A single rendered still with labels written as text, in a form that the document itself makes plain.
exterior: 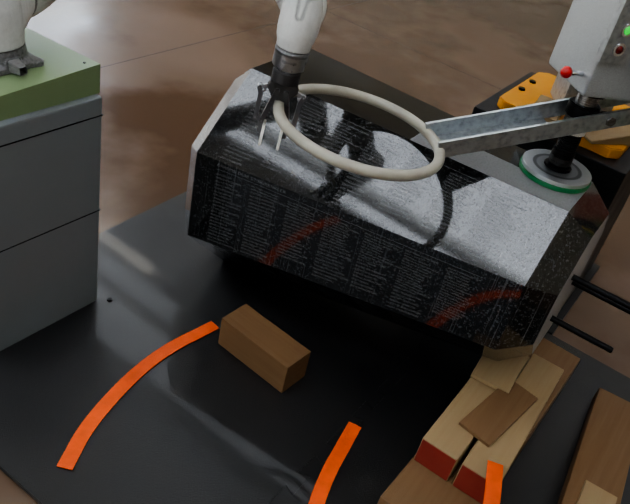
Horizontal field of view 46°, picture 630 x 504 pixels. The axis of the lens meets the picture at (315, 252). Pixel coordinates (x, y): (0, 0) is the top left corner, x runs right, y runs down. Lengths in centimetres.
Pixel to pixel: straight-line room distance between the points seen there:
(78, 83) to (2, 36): 23
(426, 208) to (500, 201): 21
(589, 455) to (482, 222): 87
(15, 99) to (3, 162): 17
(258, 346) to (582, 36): 133
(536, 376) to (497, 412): 27
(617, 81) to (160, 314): 164
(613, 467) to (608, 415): 23
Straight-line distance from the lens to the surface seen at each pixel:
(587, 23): 217
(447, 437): 226
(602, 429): 272
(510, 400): 245
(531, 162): 233
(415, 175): 190
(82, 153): 232
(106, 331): 260
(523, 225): 218
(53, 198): 233
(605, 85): 215
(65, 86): 221
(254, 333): 247
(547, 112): 231
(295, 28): 191
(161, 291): 276
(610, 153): 284
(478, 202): 221
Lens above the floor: 181
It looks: 36 degrees down
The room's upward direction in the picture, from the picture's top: 14 degrees clockwise
